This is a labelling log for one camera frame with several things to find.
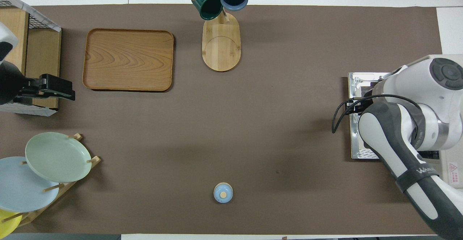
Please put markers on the yellow plate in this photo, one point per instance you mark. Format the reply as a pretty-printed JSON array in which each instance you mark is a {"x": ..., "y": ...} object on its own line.
[{"x": 7, "y": 225}]

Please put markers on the pale green plate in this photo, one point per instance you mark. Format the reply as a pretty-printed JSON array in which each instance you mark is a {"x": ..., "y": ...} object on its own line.
[{"x": 56, "y": 156}]

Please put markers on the wooden serving tray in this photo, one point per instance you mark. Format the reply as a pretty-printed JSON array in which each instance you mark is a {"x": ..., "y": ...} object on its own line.
[{"x": 128, "y": 59}]

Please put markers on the brown table mat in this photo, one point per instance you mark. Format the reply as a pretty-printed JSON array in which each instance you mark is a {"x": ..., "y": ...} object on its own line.
[{"x": 253, "y": 124}]

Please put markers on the dark green mug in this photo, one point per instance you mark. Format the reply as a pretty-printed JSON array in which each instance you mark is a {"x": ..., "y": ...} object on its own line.
[{"x": 208, "y": 6}]

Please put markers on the wooden plate rack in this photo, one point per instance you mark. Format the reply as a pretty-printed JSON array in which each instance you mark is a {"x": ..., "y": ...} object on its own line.
[{"x": 94, "y": 159}]

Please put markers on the wooden shelf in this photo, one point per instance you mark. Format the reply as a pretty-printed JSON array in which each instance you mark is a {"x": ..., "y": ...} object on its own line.
[{"x": 43, "y": 59}]

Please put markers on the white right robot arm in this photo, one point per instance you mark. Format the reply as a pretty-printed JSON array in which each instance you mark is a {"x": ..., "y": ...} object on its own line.
[{"x": 427, "y": 124}]

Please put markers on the wooden mug tree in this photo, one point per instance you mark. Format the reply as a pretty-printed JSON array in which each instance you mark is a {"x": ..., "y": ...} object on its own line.
[{"x": 221, "y": 48}]

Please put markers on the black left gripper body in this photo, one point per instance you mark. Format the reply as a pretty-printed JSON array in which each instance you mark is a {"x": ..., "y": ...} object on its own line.
[{"x": 12, "y": 84}]

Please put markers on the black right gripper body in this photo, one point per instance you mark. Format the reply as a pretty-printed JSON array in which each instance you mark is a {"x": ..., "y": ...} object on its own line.
[{"x": 360, "y": 106}]

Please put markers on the large light blue plate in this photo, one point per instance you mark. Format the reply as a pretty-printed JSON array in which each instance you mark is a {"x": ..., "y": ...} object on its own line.
[{"x": 21, "y": 189}]

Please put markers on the white toaster oven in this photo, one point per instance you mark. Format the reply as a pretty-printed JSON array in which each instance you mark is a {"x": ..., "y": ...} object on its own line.
[{"x": 358, "y": 142}]

